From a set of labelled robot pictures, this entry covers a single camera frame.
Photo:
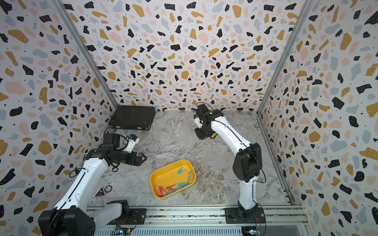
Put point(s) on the right frame post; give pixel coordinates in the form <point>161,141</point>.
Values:
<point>288,48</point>

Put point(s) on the left frame post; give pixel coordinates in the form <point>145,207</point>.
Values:
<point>61,11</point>

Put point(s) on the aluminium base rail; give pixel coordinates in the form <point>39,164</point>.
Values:
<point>217,220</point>

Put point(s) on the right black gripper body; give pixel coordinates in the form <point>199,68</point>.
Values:
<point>201,132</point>

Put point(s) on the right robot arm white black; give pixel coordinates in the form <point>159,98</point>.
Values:
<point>247,163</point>

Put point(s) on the frame post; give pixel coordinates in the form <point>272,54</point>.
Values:
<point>61,11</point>
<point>288,48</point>

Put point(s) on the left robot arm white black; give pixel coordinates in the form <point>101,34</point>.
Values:
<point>69,216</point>

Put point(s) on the red clothespin in box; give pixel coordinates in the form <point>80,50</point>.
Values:
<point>171,188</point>

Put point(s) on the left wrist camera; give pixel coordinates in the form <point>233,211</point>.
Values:
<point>131,141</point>

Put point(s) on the yellow plastic storage box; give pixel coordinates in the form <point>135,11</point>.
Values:
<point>167,176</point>

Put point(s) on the black flat case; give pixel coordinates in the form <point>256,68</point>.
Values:
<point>133,118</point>

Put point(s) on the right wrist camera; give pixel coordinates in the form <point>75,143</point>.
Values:
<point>197,121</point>

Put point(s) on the teal clothespin in box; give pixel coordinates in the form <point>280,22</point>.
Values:
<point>181,170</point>

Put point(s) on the warning triangle sticker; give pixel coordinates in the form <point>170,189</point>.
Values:
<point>100,193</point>

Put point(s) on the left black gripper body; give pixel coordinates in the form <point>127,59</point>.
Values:
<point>131,160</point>

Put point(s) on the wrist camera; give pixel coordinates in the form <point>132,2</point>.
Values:
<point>131,141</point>
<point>197,121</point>

